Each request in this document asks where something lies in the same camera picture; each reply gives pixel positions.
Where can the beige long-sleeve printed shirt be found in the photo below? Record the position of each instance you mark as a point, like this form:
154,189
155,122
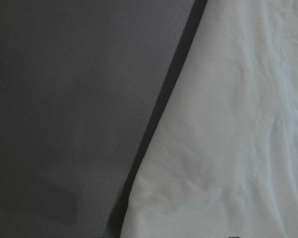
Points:
223,161

